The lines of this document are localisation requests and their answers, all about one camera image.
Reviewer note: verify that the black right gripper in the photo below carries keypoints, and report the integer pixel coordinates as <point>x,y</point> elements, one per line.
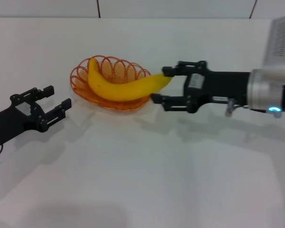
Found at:
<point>225,86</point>

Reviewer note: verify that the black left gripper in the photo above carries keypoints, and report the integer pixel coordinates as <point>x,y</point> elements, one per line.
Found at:
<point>7,123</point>

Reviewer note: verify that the yellow banana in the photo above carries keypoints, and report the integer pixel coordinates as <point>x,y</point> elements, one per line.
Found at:
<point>114,90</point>

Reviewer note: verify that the orange woven plastic basket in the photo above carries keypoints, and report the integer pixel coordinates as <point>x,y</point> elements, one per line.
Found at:
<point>114,71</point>

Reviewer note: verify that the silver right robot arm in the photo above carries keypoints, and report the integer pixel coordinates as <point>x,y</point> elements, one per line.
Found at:
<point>266,90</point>

